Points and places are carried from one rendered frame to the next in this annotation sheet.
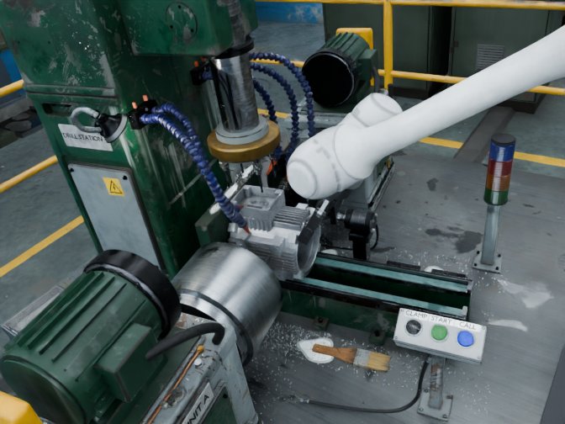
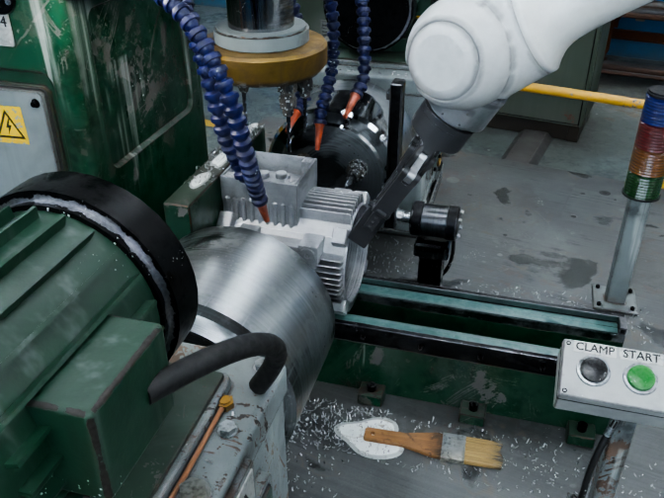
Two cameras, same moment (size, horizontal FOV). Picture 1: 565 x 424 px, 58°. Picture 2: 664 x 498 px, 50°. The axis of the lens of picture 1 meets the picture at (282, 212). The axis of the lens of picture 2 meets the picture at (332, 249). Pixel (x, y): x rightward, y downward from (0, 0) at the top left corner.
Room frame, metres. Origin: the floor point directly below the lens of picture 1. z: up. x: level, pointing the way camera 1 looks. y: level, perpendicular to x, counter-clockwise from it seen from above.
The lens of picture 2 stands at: (0.17, 0.21, 1.60)
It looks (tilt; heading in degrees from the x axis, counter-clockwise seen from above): 31 degrees down; 346
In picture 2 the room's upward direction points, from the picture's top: straight up
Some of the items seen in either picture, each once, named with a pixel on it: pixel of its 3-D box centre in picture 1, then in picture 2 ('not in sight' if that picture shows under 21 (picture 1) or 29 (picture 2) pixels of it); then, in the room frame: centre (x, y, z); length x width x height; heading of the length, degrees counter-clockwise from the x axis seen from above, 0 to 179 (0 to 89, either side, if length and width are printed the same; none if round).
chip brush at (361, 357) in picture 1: (350, 355); (432, 444); (0.86, -0.12, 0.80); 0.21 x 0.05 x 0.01; 64
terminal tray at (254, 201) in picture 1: (257, 208); (270, 188); (1.15, 0.06, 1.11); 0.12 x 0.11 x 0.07; 60
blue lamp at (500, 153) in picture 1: (502, 148); (662, 108); (1.13, -0.59, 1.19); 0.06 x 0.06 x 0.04
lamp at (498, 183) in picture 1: (498, 177); (649, 158); (1.13, -0.59, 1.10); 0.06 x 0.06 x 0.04
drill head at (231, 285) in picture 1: (208, 323); (201, 375); (0.82, 0.20, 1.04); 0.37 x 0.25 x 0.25; 151
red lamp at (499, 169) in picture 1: (499, 163); (655, 133); (1.13, -0.59, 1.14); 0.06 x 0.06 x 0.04
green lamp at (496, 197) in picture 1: (496, 192); (643, 182); (1.13, -0.59, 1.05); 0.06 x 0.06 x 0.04
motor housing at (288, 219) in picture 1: (275, 237); (296, 244); (1.13, 0.03, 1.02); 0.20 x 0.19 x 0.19; 60
